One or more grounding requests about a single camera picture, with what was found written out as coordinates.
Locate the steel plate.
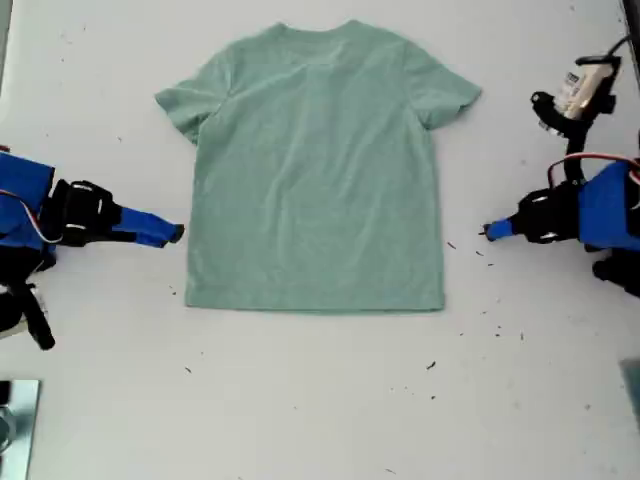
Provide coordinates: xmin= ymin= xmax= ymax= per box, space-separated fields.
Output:
xmin=0 ymin=379 xmax=42 ymax=480

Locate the arm red white wire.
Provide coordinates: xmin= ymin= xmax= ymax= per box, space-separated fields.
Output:
xmin=0 ymin=188 xmax=64 ymax=246
xmin=546 ymin=151 xmax=640 ymax=214

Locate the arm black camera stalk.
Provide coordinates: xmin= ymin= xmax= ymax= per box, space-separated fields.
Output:
xmin=562 ymin=117 xmax=594 ymax=187

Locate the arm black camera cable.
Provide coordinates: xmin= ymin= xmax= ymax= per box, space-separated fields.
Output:
xmin=602 ymin=34 xmax=634 ymax=64

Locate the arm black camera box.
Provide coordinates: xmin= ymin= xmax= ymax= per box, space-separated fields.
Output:
xmin=0 ymin=282 xmax=57 ymax=351
xmin=529 ymin=52 xmax=625 ymax=140

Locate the green t-shirt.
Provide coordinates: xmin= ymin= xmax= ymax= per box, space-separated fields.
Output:
xmin=153 ymin=19 xmax=484 ymax=315

